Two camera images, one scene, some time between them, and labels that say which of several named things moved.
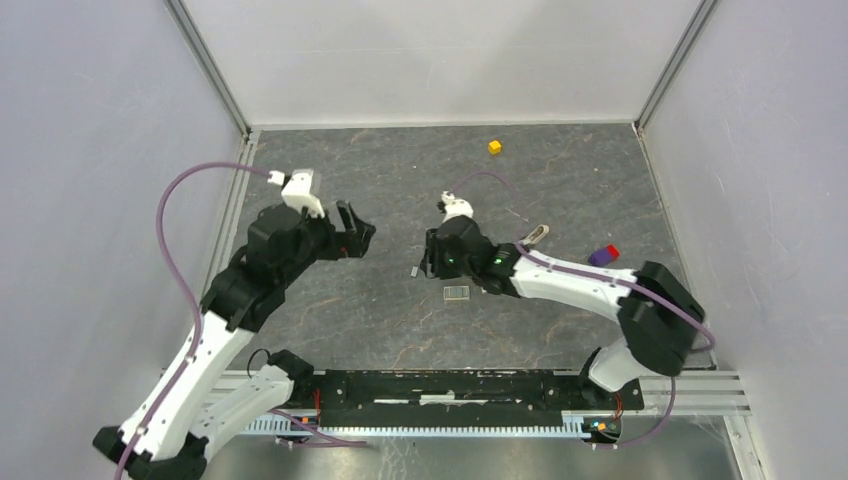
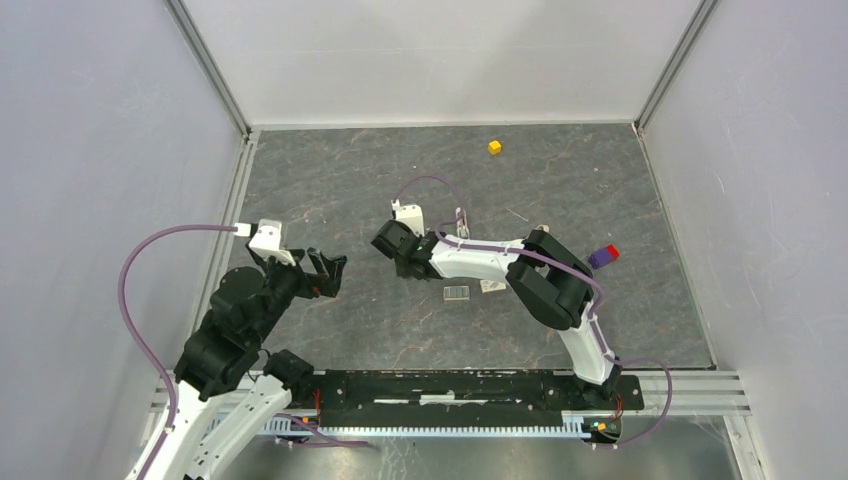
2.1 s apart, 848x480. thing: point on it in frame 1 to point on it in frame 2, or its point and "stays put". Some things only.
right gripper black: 431,261 to 399,270
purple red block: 603,256 stays put
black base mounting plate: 461,398 stays put
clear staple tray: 456,293 stays put
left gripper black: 344,244 to 315,283
